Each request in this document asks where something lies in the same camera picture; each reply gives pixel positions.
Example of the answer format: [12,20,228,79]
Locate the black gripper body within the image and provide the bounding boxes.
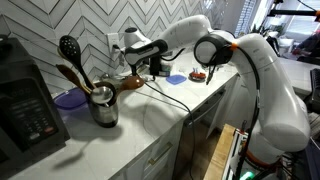
[130,65,138,76]

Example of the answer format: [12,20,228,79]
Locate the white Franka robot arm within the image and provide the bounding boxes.
[124,15,311,180]

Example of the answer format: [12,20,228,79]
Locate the brown wooden ladle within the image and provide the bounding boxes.
[116,76,144,97]

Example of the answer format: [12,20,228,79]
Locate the steel utensil holder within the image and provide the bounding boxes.
[87,82,118,128]

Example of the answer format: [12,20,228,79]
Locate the round tray with red holder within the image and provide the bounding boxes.
[189,69,206,82]

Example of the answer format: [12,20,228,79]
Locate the black coffee maker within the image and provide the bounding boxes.
[149,56,172,77]

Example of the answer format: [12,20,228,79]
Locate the silver measuring cup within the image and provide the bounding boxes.
[90,86,113,107]

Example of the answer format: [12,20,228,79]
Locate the blue container lid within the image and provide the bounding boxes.
[166,75,186,85]

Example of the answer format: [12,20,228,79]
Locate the black slotted spoon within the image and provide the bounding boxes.
[58,35,95,89]

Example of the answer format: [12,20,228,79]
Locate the dark wooden spoon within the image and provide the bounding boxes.
[56,64,91,95]

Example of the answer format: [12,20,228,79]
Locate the light wooden spoon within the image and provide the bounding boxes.
[57,47,67,60]

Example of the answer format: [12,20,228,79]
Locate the black microwave oven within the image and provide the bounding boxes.
[0,34,70,177]

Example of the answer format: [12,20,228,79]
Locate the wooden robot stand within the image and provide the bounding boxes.
[203,124,235,180]

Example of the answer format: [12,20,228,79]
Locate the white wall outlet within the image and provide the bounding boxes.
[107,33,119,53]

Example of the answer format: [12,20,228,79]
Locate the black power cable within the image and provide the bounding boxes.
[113,44,196,180]

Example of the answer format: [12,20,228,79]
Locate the gold drawer handle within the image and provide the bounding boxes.
[148,142,173,165]

